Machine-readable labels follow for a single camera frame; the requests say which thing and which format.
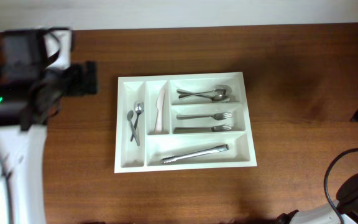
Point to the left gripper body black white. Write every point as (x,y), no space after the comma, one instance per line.
(55,79)

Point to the small teaspoon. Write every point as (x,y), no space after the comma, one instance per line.
(138,110)
(130,115)

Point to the white plastic knife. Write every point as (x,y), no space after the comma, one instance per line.
(159,119)

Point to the metal tablespoon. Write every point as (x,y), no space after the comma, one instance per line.
(218,98)
(217,90)

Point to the metal fork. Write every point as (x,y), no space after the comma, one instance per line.
(218,128)
(216,116)

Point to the metal tongs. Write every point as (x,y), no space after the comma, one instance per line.
(213,150)

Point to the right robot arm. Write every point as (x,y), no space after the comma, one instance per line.
(344,209)

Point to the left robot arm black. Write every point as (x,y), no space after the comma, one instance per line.
(23,133)

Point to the white plastic cutlery tray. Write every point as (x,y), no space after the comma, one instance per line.
(154,147)

